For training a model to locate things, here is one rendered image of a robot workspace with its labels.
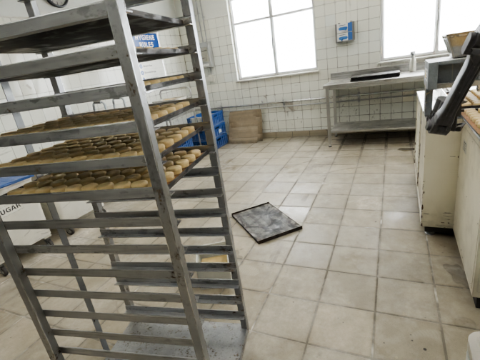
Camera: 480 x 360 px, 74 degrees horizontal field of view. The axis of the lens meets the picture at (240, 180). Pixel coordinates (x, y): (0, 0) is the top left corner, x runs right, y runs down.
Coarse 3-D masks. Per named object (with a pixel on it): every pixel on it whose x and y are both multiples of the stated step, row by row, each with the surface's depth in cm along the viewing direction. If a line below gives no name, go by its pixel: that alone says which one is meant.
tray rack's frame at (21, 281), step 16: (32, 16) 121; (0, 64) 108; (16, 112) 113; (64, 112) 133; (96, 208) 148; (0, 224) 103; (0, 240) 103; (64, 240) 130; (112, 240) 156; (16, 256) 108; (112, 256) 157; (16, 272) 108; (32, 288) 113; (80, 288) 137; (128, 288) 166; (32, 304) 112; (128, 304) 167; (32, 320) 115; (96, 320) 145; (48, 336) 118; (176, 336) 156; (208, 336) 154; (224, 336) 152; (240, 336) 151; (48, 352) 120; (144, 352) 150; (160, 352) 149; (176, 352) 148; (192, 352) 146; (208, 352) 145; (224, 352) 144; (240, 352) 142
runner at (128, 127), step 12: (36, 132) 88; (48, 132) 88; (60, 132) 87; (72, 132) 86; (84, 132) 85; (96, 132) 84; (108, 132) 83; (120, 132) 83; (132, 132) 82; (0, 144) 93; (12, 144) 92; (24, 144) 91
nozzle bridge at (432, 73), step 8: (448, 56) 210; (432, 64) 189; (440, 64) 187; (448, 64) 193; (456, 64) 191; (424, 72) 218; (432, 72) 190; (440, 72) 196; (448, 72) 194; (456, 72) 192; (424, 80) 216; (432, 80) 192; (440, 80) 197; (448, 80) 195; (432, 88) 193; (440, 88) 194; (424, 96) 214; (432, 96) 204; (424, 104) 212; (424, 112) 211
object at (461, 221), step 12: (468, 132) 176; (468, 144) 175; (468, 156) 174; (468, 168) 174; (468, 180) 173; (456, 192) 205; (468, 192) 172; (456, 204) 204; (468, 204) 172; (456, 216) 203; (468, 216) 171; (456, 228) 203; (468, 228) 171; (456, 240) 203; (468, 240) 170; (468, 252) 169; (468, 264) 169; (468, 276) 168
